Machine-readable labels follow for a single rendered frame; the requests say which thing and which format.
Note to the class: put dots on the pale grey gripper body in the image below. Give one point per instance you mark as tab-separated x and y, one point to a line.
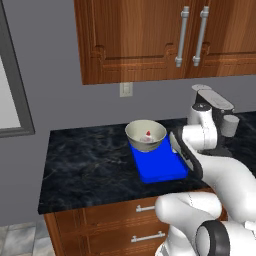
230	125

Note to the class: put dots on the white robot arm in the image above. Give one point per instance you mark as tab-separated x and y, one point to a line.
230	180

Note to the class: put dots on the blue tray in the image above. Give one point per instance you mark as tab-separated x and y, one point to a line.
160	165

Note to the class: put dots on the white cake with red topping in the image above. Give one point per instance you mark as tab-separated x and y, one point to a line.
147	136

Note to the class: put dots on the grey bowl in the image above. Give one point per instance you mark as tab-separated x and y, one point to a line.
133	135

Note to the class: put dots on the wooden drawer front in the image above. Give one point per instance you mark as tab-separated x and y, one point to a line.
113	213
110	245

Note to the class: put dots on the wooden base cabinet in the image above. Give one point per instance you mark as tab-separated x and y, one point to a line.
63	233

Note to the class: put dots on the wooden wall cupboard door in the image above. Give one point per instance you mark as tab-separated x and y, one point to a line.
233	36
133	36

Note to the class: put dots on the beige wall switch plate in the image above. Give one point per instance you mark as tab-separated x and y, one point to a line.
126	90

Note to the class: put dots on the grey window frame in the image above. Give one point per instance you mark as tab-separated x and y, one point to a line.
15	83

